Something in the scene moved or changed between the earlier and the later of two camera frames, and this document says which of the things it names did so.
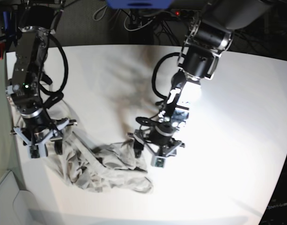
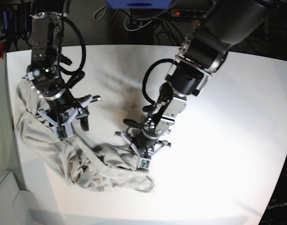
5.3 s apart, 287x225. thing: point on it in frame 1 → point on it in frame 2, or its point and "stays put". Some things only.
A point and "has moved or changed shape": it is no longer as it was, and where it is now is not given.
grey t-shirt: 112,167 has moved or changed shape
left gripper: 40,138 → 65,118
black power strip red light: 186,13 stays put
